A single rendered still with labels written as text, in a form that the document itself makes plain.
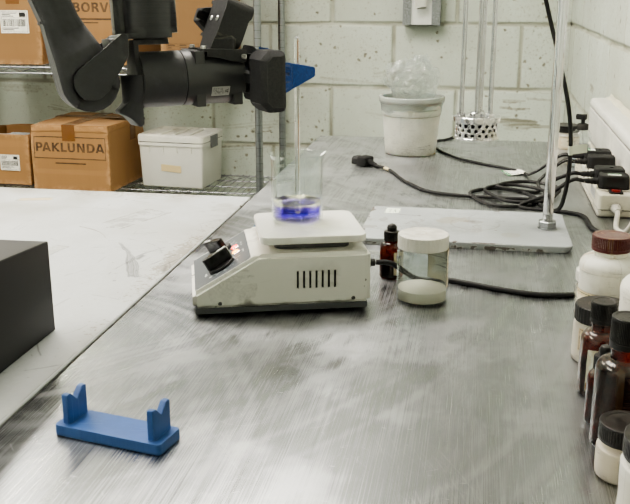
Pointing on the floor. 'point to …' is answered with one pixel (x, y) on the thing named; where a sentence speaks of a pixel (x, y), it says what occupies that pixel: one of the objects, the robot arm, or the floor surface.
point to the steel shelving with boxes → (50, 166)
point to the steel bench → (340, 373)
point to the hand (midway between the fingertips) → (285, 72)
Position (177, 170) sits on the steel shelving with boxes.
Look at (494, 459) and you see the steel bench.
